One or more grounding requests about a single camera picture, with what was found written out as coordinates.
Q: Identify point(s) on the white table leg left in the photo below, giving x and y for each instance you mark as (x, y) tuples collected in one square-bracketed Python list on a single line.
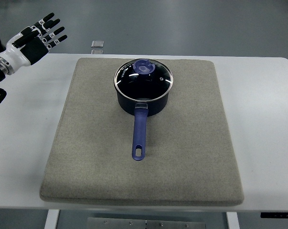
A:
[(52, 219)]

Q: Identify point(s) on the white table leg right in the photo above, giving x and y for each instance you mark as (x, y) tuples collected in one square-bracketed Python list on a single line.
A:
[(232, 220)]

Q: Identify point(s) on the glass lid with blue knob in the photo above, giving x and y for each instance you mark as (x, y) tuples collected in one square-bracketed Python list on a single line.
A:
[(143, 80)]

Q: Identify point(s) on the dark saucepan with blue handle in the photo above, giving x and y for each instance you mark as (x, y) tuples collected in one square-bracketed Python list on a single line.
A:
[(141, 110)]

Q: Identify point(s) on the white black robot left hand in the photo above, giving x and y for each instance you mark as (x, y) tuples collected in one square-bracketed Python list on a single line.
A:
[(30, 45)]

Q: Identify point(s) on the white table leg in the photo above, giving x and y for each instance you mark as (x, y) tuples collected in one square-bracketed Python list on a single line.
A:
[(232, 220), (52, 219)]

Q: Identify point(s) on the grey metal base plate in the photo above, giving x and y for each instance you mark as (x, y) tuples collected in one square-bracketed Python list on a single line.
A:
[(112, 223)]

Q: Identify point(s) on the beige fabric mat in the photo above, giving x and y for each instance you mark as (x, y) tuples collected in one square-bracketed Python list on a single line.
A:
[(189, 159)]

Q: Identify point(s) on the silver floor plate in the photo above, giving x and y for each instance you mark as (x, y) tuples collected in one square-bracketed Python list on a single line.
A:
[(97, 44)]

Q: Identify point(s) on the black table control panel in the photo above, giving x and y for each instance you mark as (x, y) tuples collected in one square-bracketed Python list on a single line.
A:
[(274, 215)]

